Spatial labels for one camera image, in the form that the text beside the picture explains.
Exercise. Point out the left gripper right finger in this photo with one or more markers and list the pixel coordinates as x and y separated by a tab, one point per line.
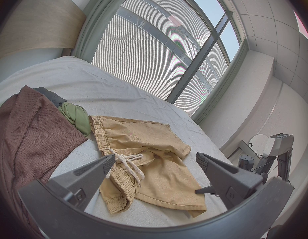
231	183

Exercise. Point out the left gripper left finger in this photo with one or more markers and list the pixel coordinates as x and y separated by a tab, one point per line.
76	185

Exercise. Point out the tan shorts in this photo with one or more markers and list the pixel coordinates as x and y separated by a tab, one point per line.
156	146

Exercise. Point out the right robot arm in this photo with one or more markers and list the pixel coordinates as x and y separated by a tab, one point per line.
246	162

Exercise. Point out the bed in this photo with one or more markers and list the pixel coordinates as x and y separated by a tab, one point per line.
119	93

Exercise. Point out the brown garment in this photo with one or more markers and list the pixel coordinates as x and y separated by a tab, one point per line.
32	138

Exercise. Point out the green garment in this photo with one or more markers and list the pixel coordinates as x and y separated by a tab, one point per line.
79	118

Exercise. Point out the black garment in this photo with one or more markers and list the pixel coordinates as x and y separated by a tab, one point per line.
53	97

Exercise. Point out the window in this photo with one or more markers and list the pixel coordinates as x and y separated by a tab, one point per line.
149	46

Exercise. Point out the square ceiling light panel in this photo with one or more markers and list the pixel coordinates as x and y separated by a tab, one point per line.
304	30

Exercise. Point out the round wall mirror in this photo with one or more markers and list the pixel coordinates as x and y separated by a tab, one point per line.
258	141

